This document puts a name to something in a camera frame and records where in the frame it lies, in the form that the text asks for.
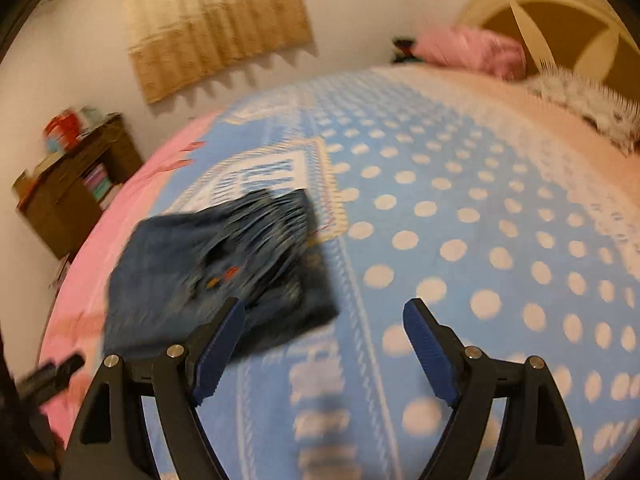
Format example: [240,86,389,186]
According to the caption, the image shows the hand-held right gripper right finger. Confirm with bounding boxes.
[404,298,586,480]

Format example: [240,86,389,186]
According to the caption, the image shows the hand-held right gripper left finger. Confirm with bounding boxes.
[60,297,246,480]

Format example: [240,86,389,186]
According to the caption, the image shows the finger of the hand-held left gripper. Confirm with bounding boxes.
[15,354,86,403]

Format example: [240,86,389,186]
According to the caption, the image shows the blue denim pants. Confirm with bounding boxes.
[102,187,341,361]

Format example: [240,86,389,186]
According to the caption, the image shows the blue polka dot blanket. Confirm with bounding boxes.
[140,67,640,480]

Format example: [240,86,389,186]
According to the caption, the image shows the pink bed sheet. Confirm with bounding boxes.
[37,110,226,461]

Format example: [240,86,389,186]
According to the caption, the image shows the brown wooden shelf unit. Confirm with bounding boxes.
[12,112,146,261]

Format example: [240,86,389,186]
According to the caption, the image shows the row of pastel books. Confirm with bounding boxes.
[82,165,113,201]

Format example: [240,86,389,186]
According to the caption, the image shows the red box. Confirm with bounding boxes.
[42,112,81,146]

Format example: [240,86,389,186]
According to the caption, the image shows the grey white fuzzy pillow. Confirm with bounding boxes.
[525,62,640,156]

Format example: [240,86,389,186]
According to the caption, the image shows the pink pillow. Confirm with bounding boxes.
[412,25,528,81]

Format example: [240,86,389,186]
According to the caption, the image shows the dark cloth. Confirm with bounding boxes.
[390,36,421,63]

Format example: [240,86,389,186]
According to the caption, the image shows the beige pleated curtain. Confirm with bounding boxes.
[117,0,318,106]

